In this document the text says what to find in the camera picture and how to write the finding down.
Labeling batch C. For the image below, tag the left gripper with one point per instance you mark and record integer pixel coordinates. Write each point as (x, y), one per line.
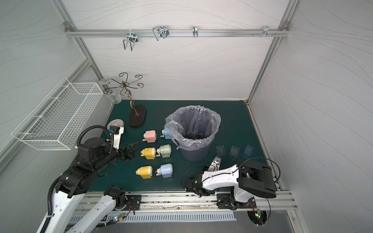
(126, 152)

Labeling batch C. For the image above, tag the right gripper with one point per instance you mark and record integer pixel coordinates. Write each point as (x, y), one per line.
(194, 183)

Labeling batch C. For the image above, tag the pink pencil sharpener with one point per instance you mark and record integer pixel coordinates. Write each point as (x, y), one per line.
(150, 136)

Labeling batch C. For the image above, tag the light blue pencil sharpener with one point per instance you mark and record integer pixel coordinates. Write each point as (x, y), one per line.
(166, 171)

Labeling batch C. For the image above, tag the green pencil sharpener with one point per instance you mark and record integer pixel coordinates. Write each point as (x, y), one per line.
(164, 151)

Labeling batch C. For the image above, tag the clear sharpener tray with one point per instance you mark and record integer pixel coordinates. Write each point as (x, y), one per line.
(221, 151)
(234, 151)

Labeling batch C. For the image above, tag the blue tinted sharpener tray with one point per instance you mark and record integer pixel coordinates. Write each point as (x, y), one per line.
(249, 150)

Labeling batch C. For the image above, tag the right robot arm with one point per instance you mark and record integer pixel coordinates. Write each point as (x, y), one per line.
(247, 179)

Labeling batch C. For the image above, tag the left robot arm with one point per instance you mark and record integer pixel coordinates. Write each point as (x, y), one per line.
(98, 147)

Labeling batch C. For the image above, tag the yellow pencil sharpener front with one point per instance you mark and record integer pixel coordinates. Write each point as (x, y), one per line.
(145, 172)

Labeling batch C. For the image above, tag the grey trash bin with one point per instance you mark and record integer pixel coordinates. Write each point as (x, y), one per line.
(195, 155)

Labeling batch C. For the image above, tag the pink patterned bowl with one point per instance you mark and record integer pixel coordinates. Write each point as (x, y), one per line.
(115, 122)

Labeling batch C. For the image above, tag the bronze mug tree stand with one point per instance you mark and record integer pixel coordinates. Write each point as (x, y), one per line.
(138, 112)

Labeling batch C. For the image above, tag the clear plastic bin liner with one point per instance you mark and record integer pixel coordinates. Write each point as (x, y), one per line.
(192, 127)

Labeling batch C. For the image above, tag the clear glass cup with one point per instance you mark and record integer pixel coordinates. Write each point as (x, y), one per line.
(112, 94)

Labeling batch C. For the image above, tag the metal hook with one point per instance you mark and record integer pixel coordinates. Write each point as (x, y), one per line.
(160, 32)
(130, 41)
(195, 31)
(266, 32)

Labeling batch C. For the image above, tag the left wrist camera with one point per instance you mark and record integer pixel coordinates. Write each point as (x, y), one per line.
(117, 132)

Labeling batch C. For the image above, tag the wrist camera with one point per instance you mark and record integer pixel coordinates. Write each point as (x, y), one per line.
(117, 132)
(215, 165)

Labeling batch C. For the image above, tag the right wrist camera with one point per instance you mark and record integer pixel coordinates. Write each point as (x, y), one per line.
(215, 165)

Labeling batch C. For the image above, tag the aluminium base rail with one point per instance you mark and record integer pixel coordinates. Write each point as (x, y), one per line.
(184, 202)

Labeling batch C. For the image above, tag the white wire basket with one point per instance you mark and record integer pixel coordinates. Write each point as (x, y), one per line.
(57, 121)

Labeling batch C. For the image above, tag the aluminium top rail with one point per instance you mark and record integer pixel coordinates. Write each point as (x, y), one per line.
(71, 32)

